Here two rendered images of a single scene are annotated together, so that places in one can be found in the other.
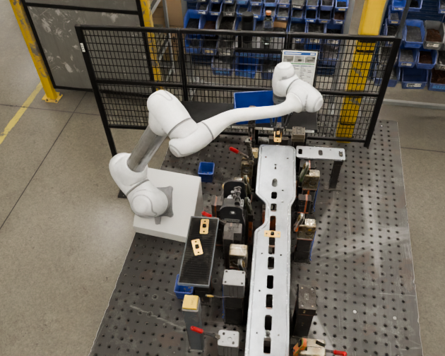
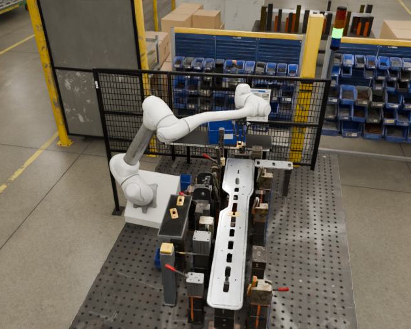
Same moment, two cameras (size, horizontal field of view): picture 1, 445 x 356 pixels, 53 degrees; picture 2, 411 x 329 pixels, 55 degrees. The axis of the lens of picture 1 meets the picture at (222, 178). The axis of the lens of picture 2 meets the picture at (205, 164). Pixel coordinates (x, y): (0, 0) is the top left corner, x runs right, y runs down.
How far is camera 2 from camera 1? 0.65 m
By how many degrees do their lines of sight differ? 13
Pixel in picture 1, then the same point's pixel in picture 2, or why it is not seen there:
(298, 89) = (252, 99)
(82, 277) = (76, 273)
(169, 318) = (148, 281)
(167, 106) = (156, 104)
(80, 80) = (89, 128)
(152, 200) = (141, 187)
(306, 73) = not seen: hidden behind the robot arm
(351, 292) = (298, 267)
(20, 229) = (29, 235)
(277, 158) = (240, 166)
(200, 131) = (181, 123)
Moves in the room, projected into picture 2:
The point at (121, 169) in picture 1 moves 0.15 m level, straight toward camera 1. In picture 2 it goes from (119, 163) to (122, 175)
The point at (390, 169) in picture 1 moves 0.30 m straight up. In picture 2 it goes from (331, 185) to (337, 155)
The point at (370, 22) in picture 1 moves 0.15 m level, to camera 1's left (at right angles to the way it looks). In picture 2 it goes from (308, 68) to (288, 68)
